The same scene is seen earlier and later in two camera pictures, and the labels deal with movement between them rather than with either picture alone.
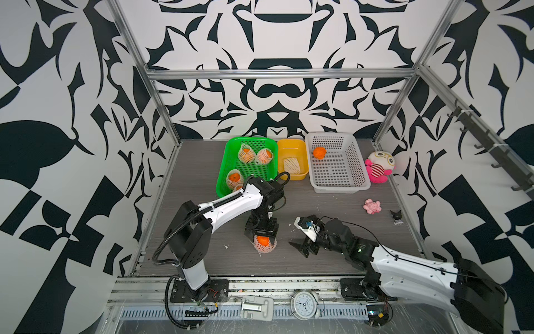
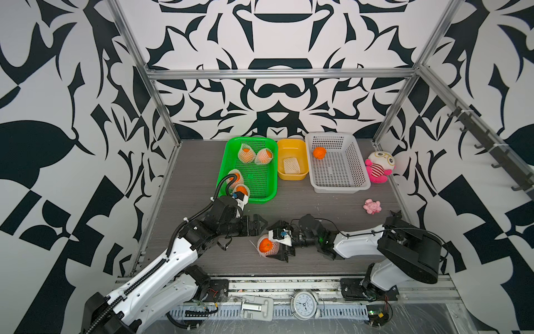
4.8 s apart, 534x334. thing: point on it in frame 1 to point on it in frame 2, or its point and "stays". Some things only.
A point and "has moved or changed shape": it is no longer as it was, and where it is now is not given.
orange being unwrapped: [319, 152] stays
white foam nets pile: [291, 165] stays
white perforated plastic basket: [335, 164] stays
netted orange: [263, 245] has moved or changed shape
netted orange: [238, 187] stays
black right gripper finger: [301, 248] to [284, 252]
